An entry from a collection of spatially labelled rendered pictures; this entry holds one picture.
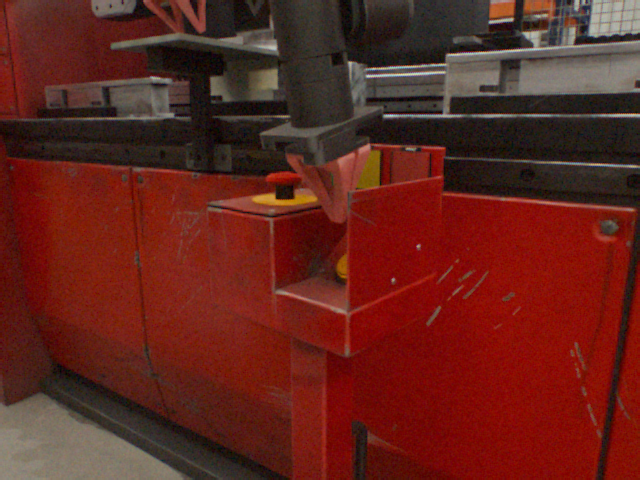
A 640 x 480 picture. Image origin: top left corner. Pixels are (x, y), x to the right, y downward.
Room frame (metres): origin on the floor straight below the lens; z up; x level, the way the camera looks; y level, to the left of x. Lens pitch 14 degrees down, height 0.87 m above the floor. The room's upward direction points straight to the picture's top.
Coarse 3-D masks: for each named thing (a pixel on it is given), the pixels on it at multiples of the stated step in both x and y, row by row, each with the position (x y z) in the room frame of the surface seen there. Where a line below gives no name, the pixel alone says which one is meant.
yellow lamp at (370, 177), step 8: (376, 152) 0.57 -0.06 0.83; (368, 160) 0.58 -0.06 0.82; (376, 160) 0.57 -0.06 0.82; (368, 168) 0.58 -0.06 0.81; (376, 168) 0.57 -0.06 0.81; (360, 176) 0.58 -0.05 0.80; (368, 176) 0.58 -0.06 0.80; (376, 176) 0.57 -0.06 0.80; (360, 184) 0.58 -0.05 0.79; (368, 184) 0.58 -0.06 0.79; (376, 184) 0.57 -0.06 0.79
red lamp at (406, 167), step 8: (400, 152) 0.55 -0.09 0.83; (392, 160) 0.56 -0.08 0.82; (400, 160) 0.55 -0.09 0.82; (408, 160) 0.54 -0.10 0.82; (416, 160) 0.54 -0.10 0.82; (424, 160) 0.53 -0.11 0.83; (392, 168) 0.56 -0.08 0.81; (400, 168) 0.55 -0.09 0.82; (408, 168) 0.54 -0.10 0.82; (416, 168) 0.54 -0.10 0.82; (424, 168) 0.53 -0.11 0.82; (392, 176) 0.56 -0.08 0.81; (400, 176) 0.55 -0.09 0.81; (408, 176) 0.54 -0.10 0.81; (416, 176) 0.54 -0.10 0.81; (424, 176) 0.53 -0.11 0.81; (392, 184) 0.56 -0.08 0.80
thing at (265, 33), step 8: (240, 0) 1.11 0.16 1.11; (240, 8) 1.11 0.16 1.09; (248, 8) 1.10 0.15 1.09; (240, 16) 1.11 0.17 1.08; (248, 16) 1.10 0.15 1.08; (264, 16) 1.07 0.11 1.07; (240, 24) 1.11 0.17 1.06; (248, 24) 1.10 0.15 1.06; (256, 24) 1.09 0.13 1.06; (264, 24) 1.07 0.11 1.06; (272, 24) 1.07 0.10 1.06; (240, 32) 1.11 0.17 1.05; (248, 32) 1.11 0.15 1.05; (256, 32) 1.10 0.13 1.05; (264, 32) 1.09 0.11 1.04; (272, 32) 1.07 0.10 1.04; (248, 40) 1.11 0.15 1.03; (256, 40) 1.10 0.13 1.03
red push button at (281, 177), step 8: (272, 176) 0.54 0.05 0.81; (280, 176) 0.54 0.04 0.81; (288, 176) 0.54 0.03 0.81; (296, 176) 0.54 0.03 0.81; (272, 184) 0.54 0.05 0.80; (280, 184) 0.53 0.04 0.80; (288, 184) 0.53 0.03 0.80; (296, 184) 0.54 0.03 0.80; (280, 192) 0.54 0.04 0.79; (288, 192) 0.54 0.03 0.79
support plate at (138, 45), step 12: (156, 36) 0.85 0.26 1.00; (168, 36) 0.83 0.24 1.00; (180, 36) 0.82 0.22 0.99; (192, 36) 0.84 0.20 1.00; (120, 48) 0.91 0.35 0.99; (132, 48) 0.91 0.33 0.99; (144, 48) 0.91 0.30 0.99; (192, 48) 0.92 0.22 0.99; (204, 48) 0.92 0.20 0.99; (216, 48) 0.92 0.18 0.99; (228, 48) 0.92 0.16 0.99; (240, 48) 0.93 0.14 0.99; (252, 48) 0.96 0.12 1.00; (228, 60) 1.09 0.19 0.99; (240, 60) 1.09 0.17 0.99
